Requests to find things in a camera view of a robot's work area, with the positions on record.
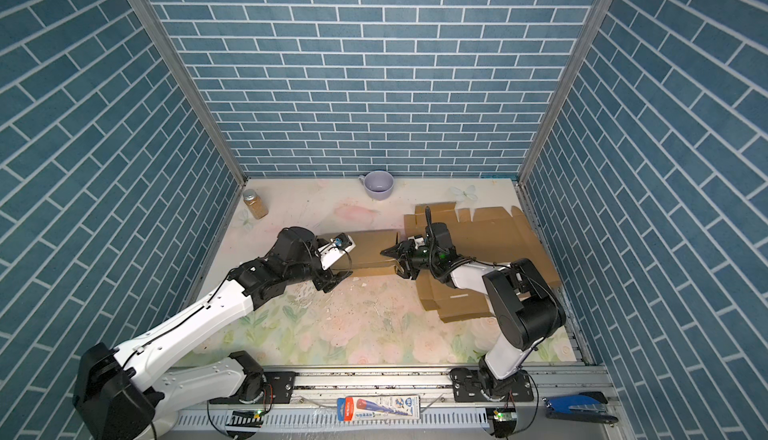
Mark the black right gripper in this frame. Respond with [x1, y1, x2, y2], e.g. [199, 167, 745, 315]
[381, 240, 440, 281]

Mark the brown cardboard box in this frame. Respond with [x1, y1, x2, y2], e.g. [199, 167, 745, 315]
[331, 230, 400, 277]
[404, 202, 561, 323]

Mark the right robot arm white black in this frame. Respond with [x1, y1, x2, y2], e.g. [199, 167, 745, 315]
[381, 222, 566, 390]

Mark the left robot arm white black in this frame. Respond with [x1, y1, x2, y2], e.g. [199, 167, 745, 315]
[73, 227, 355, 439]

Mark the glass spice jar silver lid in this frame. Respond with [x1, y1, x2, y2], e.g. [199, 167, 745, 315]
[242, 189, 269, 219]

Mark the lavender ceramic mug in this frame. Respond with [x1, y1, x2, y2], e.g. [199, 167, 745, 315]
[358, 170, 395, 201]

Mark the blue red white packet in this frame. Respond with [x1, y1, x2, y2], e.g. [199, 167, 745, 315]
[336, 395, 421, 422]

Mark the blue black stapler tool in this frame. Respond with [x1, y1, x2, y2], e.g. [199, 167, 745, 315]
[544, 391, 619, 425]

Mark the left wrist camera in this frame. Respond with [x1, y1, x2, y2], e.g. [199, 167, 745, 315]
[318, 233, 356, 270]

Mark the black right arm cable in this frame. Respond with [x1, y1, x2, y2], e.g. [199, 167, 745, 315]
[423, 205, 565, 435]

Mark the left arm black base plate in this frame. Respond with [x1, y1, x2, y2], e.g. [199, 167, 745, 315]
[210, 371, 297, 407]

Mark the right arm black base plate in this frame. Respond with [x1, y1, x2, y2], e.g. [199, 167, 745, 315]
[448, 367, 534, 403]

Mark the aluminium front rail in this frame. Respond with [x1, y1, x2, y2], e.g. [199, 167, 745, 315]
[107, 364, 637, 440]

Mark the aluminium corner post left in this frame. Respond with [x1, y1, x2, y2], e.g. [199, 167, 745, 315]
[127, 0, 247, 186]

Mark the aluminium corner post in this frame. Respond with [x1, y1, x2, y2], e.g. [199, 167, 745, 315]
[127, 0, 247, 186]
[518, 0, 613, 185]

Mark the aluminium corner post right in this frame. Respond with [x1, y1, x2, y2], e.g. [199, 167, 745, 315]
[518, 0, 613, 185]

